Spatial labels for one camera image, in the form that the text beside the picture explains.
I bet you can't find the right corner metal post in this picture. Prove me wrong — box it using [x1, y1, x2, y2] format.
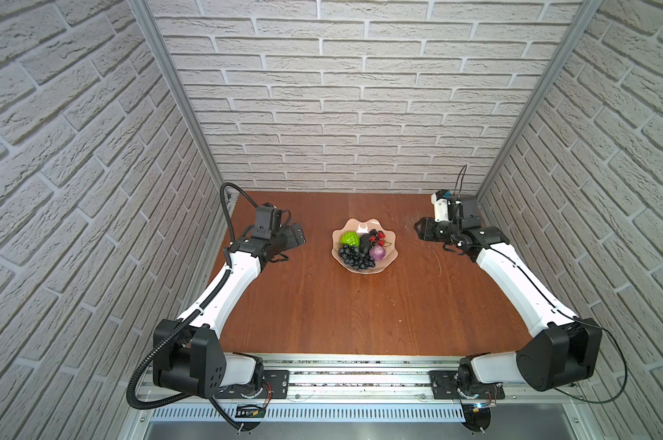
[476, 0, 604, 203]

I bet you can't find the dark fake avocado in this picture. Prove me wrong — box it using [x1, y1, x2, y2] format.
[359, 233, 373, 254]

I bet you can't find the purple fake onion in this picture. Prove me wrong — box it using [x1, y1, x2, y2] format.
[368, 244, 386, 261]

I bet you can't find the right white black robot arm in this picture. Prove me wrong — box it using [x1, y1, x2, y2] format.
[414, 217, 604, 396]

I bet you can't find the right thin black cable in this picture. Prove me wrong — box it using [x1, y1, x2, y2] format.
[553, 315, 629, 405]

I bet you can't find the pink wavy fruit bowl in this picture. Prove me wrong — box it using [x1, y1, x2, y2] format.
[331, 218, 398, 275]

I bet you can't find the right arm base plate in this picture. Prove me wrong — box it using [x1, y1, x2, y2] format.
[428, 370, 505, 402]

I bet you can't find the corner metal post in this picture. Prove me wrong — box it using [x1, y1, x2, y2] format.
[476, 0, 604, 203]
[130, 0, 224, 193]

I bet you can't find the left black corrugated cable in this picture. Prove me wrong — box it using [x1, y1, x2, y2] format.
[125, 181, 261, 433]

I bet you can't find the dark grape bunch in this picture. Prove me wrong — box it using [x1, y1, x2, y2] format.
[338, 244, 375, 271]

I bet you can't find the green bumpy fake fruit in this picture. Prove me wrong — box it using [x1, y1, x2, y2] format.
[339, 231, 360, 248]

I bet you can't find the aluminium rail frame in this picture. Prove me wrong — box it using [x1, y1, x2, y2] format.
[135, 353, 582, 405]

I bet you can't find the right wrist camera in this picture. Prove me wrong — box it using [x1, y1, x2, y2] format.
[431, 190, 481, 223]

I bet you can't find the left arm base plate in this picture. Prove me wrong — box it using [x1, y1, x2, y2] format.
[215, 370, 290, 402]

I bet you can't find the left corner metal post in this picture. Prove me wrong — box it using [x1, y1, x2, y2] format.
[130, 0, 224, 193]

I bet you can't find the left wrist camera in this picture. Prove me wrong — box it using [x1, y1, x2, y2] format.
[252, 203, 283, 240]

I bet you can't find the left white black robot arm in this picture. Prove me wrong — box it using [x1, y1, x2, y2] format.
[152, 223, 306, 399]

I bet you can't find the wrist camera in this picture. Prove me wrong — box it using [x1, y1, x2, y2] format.
[431, 190, 481, 223]
[252, 203, 283, 240]

